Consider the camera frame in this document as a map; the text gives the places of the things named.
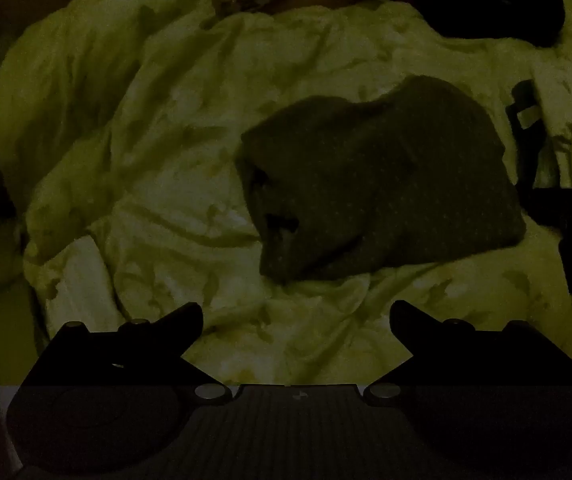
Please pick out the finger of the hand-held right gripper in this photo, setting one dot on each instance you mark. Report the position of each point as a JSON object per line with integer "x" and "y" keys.
{"x": 526, "y": 160}

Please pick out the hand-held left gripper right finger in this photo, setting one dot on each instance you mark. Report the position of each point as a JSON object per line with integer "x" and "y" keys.
{"x": 405, "y": 320}

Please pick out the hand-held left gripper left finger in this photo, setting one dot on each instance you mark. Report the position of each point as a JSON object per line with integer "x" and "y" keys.
{"x": 188, "y": 320}

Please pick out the dark dotted garment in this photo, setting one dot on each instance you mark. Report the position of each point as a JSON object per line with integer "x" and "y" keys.
{"x": 375, "y": 175}

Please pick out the pale floral blanket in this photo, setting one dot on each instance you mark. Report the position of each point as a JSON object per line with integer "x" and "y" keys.
{"x": 166, "y": 135}

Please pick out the dark cloth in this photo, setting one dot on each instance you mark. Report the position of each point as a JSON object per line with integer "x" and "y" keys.
{"x": 495, "y": 7}

